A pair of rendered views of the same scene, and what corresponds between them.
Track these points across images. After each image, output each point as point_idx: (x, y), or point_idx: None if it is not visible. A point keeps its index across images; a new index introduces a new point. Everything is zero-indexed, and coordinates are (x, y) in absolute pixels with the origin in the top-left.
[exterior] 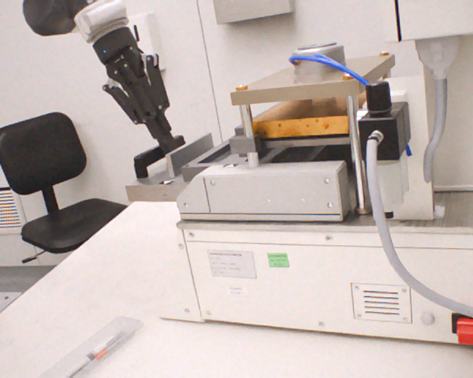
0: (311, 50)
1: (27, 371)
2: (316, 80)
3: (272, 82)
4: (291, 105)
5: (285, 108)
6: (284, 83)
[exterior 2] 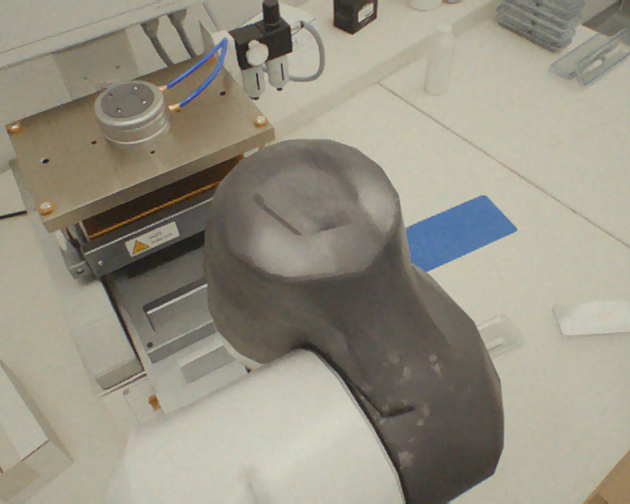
0: (157, 88)
1: (533, 390)
2: (213, 81)
3: (215, 123)
4: (157, 190)
5: (176, 182)
6: (228, 101)
